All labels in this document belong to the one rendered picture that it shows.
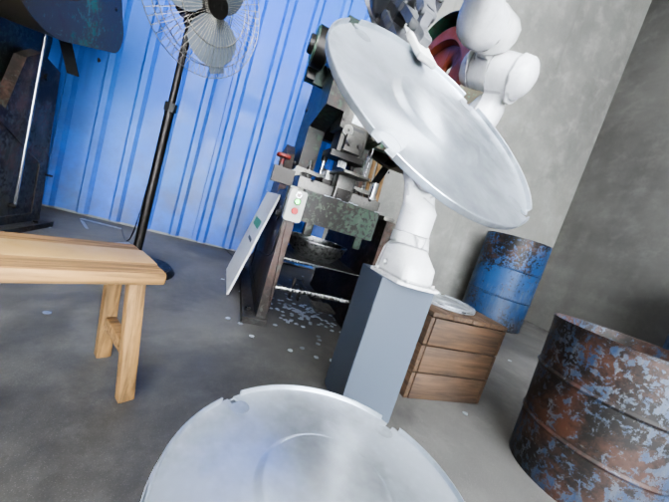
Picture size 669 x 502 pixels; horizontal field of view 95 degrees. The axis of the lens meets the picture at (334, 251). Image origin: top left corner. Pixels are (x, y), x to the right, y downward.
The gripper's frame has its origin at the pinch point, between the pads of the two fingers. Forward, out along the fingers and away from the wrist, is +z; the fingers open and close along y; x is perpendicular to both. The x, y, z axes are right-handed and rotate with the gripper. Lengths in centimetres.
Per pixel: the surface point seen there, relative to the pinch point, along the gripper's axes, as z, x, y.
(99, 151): -150, -81, -199
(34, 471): 44, -34, -73
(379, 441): 43.6, 3.8, -23.5
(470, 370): 21, 92, -71
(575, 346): 24, 84, -29
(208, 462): 44, -15, -23
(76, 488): 46, -27, -70
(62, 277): 13, -38, -59
